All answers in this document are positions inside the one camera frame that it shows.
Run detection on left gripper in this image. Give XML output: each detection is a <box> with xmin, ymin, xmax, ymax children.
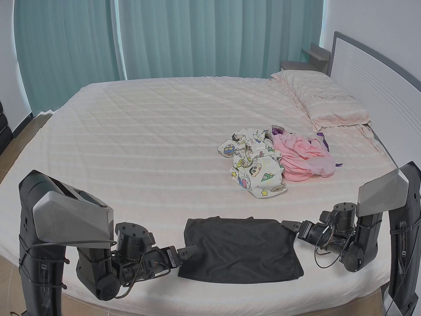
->
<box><xmin>141</xmin><ymin>246</ymin><xmax>199</xmax><ymax>277</ymax></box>

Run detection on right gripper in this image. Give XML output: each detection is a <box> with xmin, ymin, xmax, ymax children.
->
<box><xmin>280</xmin><ymin>220</ymin><xmax>324</xmax><ymax>245</ymax></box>

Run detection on black T-shirt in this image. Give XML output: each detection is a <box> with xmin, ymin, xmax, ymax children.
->
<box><xmin>178</xmin><ymin>216</ymin><xmax>304</xmax><ymax>284</ymax></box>

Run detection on bed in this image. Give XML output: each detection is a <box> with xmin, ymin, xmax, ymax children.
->
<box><xmin>0</xmin><ymin>31</ymin><xmax>421</xmax><ymax>312</ymax></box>

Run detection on white printed garment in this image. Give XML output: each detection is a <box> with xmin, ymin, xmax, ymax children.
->
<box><xmin>217</xmin><ymin>128</ymin><xmax>288</xmax><ymax>199</ymax></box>

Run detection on pink garment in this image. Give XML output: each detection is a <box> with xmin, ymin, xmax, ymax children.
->
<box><xmin>272</xmin><ymin>132</ymin><xmax>336</xmax><ymax>182</ymax></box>

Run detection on purple garment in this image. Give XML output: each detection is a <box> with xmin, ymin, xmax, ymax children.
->
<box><xmin>271</xmin><ymin>125</ymin><xmax>343</xmax><ymax>169</ymax></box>

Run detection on pale pink pillow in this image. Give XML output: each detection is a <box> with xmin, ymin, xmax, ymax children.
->
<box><xmin>270</xmin><ymin>70</ymin><xmax>372</xmax><ymax>131</ymax></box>

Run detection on grey bedside table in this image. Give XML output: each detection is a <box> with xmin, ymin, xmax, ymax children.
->
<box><xmin>280</xmin><ymin>42</ymin><xmax>330</xmax><ymax>75</ymax></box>

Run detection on blue-green curtain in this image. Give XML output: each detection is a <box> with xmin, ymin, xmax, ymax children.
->
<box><xmin>13</xmin><ymin>0</ymin><xmax>127</xmax><ymax>113</ymax></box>
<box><xmin>118</xmin><ymin>0</ymin><xmax>326</xmax><ymax>80</ymax></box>

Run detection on black chest of drawers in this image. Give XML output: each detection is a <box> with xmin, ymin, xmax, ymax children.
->
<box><xmin>0</xmin><ymin>101</ymin><xmax>13</xmax><ymax>155</ymax></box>

